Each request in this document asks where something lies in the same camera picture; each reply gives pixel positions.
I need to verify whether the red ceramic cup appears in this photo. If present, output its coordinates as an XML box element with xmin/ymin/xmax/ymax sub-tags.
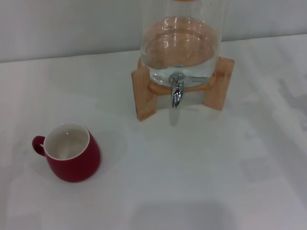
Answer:
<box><xmin>32</xmin><ymin>123</ymin><xmax>102</xmax><ymax>183</ymax></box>

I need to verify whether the chrome faucet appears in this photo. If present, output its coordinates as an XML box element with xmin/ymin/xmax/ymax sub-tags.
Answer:
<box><xmin>167</xmin><ymin>71</ymin><xmax>209</xmax><ymax>109</ymax></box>

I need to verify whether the wooden dispenser stand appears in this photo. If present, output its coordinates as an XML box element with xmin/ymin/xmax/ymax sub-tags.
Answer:
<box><xmin>130</xmin><ymin>56</ymin><xmax>236</xmax><ymax>121</ymax></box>

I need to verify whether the glass water dispenser jar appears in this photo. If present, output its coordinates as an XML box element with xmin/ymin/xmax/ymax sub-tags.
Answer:
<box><xmin>139</xmin><ymin>0</ymin><xmax>227</xmax><ymax>86</ymax></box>

